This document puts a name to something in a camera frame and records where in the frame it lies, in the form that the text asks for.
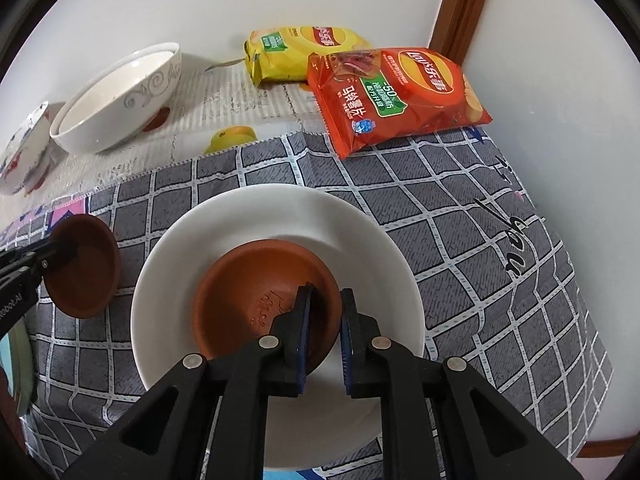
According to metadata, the plain white bowl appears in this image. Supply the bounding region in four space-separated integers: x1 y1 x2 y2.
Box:
131 185 427 471

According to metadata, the brown wooden door frame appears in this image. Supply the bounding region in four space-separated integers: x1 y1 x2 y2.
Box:
429 0 496 63

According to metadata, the red chips bag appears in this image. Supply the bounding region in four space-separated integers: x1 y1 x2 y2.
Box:
306 47 493 160

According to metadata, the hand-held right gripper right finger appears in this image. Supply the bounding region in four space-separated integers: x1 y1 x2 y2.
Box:
339 287 573 480

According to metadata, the large white swirl-print bowl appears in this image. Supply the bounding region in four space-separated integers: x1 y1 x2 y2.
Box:
50 42 182 154

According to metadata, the small brown clay bowl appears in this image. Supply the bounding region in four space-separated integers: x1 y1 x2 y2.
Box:
192 241 338 376
44 214 122 318

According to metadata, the white bowl with orange print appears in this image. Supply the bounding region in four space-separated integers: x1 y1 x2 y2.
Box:
62 50 176 133

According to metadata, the white bowl with blue pattern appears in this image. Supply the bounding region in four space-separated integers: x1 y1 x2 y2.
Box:
0 101 52 196

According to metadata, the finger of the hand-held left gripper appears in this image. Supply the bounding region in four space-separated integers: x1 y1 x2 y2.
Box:
0 237 66 286

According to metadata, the grey checked tablecloth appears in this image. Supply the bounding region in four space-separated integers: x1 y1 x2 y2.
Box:
0 127 615 480

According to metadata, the yellow chips bag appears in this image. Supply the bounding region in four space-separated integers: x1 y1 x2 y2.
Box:
243 25 373 86

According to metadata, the brown wooden baseboard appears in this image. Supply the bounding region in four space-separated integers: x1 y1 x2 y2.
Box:
582 440 632 472

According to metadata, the white printed table cover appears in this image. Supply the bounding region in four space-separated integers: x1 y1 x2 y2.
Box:
0 60 331 231

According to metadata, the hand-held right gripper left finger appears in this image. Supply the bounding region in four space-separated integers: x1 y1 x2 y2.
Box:
65 284 321 480

